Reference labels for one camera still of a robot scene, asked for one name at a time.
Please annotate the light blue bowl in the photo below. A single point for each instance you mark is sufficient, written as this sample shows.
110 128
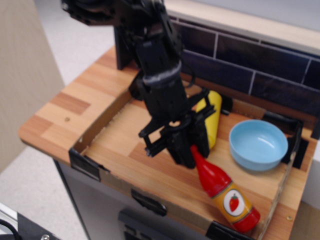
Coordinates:
257 145

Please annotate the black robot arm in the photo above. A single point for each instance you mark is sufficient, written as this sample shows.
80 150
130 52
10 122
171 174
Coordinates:
146 31

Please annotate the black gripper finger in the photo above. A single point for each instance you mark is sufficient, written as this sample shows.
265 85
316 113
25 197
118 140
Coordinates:
177 143
200 136

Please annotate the grey cabinet base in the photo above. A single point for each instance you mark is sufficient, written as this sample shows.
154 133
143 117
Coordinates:
107 214

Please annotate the black metal bracket plate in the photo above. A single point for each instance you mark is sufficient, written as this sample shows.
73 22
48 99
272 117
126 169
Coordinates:
29 230

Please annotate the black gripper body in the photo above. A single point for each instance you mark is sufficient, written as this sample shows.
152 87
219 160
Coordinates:
171 111

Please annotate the dark tile backsplash panel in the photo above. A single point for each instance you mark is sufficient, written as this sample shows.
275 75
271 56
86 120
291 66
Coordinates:
255 68

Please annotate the light plywood panel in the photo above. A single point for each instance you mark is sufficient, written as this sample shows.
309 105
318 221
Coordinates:
29 75

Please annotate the taped cardboard fence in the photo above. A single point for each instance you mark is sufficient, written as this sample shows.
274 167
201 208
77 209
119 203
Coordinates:
117 159

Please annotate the yellow mustard squeeze bottle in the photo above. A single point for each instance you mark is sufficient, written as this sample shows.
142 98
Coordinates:
212 121

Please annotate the red hot sauce bottle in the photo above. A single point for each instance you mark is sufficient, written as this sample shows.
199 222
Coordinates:
225 195

